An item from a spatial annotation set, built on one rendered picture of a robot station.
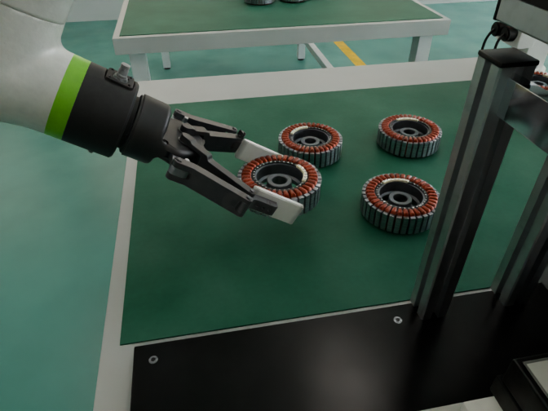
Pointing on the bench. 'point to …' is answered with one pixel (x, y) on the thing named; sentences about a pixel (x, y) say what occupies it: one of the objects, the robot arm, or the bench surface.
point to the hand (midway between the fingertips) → (276, 183)
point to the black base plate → (346, 360)
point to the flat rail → (526, 109)
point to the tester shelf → (524, 16)
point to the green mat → (211, 313)
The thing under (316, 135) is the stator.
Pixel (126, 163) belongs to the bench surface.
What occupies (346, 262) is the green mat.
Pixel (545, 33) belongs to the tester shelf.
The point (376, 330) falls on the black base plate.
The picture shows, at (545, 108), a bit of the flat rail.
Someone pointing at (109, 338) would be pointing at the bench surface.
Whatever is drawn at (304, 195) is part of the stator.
